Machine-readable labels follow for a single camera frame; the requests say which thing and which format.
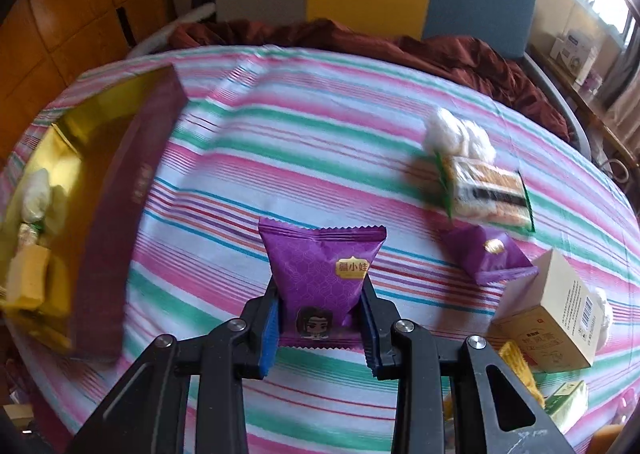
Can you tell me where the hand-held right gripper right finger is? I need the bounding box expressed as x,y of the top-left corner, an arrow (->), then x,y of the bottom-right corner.
357,277 -> 576,454

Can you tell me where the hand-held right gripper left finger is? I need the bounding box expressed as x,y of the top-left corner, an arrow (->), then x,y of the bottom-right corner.
65,279 -> 281,454

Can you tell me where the purple snack packet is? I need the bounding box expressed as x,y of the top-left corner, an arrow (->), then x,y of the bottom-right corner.
439,227 -> 540,286
257,217 -> 388,350

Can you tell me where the yellow knitted sock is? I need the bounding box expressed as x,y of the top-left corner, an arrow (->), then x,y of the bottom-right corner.
442,340 -> 547,435

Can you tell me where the maroon gift box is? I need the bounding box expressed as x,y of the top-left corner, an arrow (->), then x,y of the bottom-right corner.
0,63 -> 190,365

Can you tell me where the white fluffy bundle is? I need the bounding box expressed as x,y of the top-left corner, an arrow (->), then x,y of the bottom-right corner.
592,287 -> 615,347
19,169 -> 53,225
424,106 -> 497,162

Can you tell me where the green-edged rice cracker packet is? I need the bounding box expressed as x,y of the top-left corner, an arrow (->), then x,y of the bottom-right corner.
435,153 -> 537,234

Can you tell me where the beige carton box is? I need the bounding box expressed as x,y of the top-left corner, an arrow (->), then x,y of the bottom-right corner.
487,248 -> 603,374

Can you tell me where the striped bed sheet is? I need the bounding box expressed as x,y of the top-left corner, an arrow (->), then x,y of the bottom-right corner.
0,45 -> 640,454

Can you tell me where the green and gold packet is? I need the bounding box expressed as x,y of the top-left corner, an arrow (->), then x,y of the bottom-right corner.
542,380 -> 588,437

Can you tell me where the yellow block packet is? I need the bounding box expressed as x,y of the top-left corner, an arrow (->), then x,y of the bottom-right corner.
0,247 -> 53,312

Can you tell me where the small pale packet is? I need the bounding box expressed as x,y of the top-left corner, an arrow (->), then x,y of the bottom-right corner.
17,221 -> 46,247

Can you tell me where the maroon blanket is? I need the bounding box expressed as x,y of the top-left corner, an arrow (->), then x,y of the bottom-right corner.
167,18 -> 571,142

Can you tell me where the wooden desk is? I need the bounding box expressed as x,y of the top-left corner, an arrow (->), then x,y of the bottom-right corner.
530,42 -> 640,170

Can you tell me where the patterned curtain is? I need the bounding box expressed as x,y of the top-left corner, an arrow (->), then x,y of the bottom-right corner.
600,19 -> 640,125

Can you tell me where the white product box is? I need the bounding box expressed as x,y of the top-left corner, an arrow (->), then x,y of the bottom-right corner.
550,27 -> 598,75

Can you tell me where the wooden wardrobe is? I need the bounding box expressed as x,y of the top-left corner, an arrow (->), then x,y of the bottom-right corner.
0,0 -> 176,165

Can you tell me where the grey bed frame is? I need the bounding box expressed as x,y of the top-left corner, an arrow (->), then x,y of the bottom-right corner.
520,57 -> 596,155

